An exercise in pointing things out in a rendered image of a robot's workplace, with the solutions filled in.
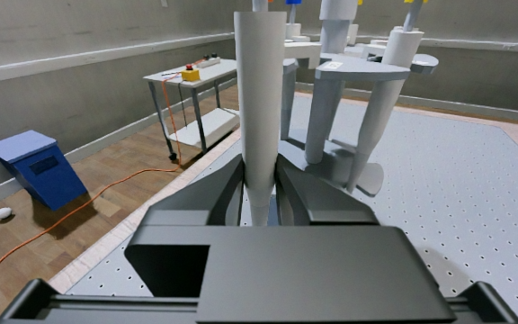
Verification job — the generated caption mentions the grey rectangular bench top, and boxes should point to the grey rectangular bench top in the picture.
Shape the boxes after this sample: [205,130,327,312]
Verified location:
[62,111,518,316]

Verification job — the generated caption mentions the white hand pipette with blue button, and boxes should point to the white hand pipette with blue button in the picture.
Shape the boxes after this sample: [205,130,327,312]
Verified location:
[280,0,310,141]

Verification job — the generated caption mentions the white pipette with yellow button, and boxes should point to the white pipette with yellow button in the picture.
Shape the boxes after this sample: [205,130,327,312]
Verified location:
[370,0,427,47]
[326,0,362,140]

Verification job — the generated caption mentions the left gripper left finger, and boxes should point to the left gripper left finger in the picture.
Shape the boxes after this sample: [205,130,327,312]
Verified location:
[138,153,244,226]

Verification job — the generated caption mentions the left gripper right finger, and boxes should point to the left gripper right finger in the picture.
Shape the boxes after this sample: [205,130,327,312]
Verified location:
[275,153,381,226]

